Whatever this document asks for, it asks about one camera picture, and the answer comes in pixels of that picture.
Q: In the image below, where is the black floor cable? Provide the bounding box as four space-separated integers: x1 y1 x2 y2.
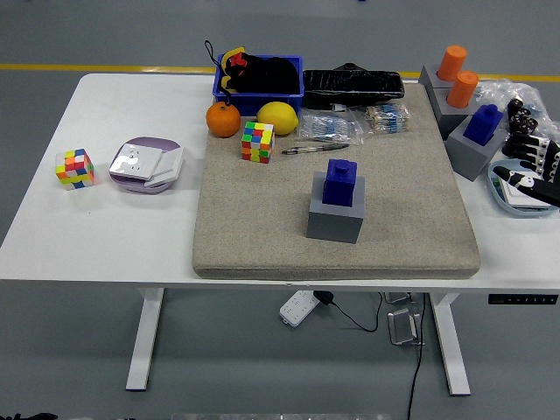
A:
330 291 384 333
405 291 428 420

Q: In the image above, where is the black strap loop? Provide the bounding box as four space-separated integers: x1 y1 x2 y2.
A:
204 39 234 109

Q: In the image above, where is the black table control panel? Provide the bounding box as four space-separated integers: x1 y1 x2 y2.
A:
488 294 560 305

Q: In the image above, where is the white wall socket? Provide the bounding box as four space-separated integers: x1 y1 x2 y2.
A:
108 142 164 180

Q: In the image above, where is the blue block seal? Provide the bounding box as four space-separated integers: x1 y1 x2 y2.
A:
463 103 504 148
322 157 359 207

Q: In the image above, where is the bag of blue resistors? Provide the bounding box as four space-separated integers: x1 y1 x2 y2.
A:
297 108 364 146

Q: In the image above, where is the bag of brown resistors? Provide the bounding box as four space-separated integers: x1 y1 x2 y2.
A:
362 104 412 135

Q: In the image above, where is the purple plate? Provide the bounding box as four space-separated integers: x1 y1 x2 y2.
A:
108 136 185 194

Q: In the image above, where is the black keyboard in plastic wrap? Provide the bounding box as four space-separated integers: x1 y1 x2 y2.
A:
301 62 406 110

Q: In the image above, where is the dark brown knobs pile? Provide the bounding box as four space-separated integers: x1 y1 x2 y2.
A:
502 98 540 140

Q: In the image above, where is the blue plastic bin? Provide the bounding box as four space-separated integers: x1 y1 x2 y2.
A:
212 53 305 117

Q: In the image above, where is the light blue plate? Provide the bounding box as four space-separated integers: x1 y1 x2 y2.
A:
486 158 560 218

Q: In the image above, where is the orange cylinder seal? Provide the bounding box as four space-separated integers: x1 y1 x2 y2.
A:
437 45 468 83
445 70 480 109

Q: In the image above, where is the black cloth with yellow trim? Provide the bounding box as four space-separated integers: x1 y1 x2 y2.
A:
218 45 301 94

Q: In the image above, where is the white wall switch panel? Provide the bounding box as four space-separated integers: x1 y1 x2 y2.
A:
143 146 185 188
498 174 553 209

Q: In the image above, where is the yellow lemon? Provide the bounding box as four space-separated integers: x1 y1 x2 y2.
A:
255 101 300 136

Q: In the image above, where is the clear ballpoint pen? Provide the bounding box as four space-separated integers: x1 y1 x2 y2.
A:
281 143 351 156

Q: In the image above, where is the multicolour puzzle cube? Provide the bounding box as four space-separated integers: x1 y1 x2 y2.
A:
54 148 96 191
241 121 276 165

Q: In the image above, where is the grey seal holder block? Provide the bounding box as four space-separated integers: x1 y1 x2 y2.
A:
430 85 480 141
445 114 504 181
417 64 456 95
305 171 366 244

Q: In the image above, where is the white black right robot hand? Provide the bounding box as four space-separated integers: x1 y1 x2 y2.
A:
496 135 560 207

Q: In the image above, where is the grey-brown fabric mat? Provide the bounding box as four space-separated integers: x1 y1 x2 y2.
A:
192 81 482 281

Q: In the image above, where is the white power strip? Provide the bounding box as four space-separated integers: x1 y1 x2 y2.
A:
279 290 319 327

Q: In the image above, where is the orange fruit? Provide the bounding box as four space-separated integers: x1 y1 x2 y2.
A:
206 101 242 139

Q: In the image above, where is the white table leg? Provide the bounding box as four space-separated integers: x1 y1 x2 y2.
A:
430 291 472 397
125 287 165 392

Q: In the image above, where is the clear plastic bag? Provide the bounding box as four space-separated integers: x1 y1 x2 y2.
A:
474 78 560 148

